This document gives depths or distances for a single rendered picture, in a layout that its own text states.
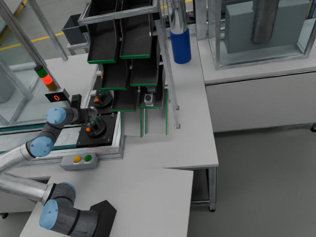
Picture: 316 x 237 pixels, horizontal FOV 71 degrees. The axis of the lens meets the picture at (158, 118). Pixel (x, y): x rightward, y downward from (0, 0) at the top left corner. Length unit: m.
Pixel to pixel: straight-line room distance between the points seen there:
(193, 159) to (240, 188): 0.95
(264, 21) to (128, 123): 1.12
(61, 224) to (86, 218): 0.11
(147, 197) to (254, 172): 1.29
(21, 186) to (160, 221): 0.69
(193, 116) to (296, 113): 1.13
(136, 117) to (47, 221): 0.68
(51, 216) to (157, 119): 0.72
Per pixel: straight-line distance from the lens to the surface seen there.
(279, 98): 2.14
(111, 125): 1.50
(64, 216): 1.15
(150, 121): 1.33
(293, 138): 2.62
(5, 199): 2.32
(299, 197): 2.31
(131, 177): 1.37
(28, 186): 1.26
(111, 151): 1.39
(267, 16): 1.74
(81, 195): 1.45
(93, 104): 1.71
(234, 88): 1.92
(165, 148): 1.42
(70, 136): 1.67
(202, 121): 1.52
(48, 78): 1.45
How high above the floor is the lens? 2.04
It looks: 48 degrees down
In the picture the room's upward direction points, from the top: 16 degrees counter-clockwise
